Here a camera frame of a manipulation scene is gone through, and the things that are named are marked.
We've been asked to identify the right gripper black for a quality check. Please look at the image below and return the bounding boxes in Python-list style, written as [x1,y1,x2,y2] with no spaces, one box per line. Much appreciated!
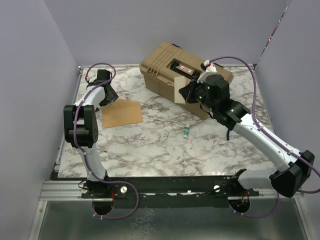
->
[179,75,218,113]

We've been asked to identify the brown paper envelope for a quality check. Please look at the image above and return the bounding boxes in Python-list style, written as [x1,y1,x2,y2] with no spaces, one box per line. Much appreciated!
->
[101,98,143,129]

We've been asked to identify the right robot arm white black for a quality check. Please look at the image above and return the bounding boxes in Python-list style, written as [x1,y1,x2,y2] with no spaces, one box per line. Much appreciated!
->
[174,74,315,198]

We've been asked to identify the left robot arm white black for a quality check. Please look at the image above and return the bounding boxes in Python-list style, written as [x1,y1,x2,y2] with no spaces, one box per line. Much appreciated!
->
[63,69,119,198]

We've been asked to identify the tan plastic tool case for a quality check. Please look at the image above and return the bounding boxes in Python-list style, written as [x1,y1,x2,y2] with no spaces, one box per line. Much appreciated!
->
[139,41,234,120]

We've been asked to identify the green white glue stick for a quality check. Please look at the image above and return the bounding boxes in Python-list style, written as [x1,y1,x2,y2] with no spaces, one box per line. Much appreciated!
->
[183,124,190,139]

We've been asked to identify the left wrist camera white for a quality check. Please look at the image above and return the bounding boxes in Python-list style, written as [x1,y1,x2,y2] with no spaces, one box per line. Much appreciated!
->
[96,69,112,82]

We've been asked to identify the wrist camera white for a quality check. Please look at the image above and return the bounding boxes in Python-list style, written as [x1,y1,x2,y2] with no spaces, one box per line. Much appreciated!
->
[197,60,218,84]
[96,69,112,82]

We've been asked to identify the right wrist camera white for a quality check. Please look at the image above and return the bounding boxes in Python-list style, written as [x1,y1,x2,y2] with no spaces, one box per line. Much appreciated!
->
[197,60,218,84]

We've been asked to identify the blue handled pliers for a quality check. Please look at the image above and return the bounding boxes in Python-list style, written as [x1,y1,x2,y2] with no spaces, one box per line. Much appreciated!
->
[226,129,231,141]

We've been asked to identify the black mounting base rail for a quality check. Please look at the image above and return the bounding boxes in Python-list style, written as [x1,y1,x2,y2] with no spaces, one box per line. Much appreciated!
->
[51,172,266,208]

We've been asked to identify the aluminium frame rail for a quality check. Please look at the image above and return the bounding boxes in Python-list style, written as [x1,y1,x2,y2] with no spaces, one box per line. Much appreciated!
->
[39,180,82,202]

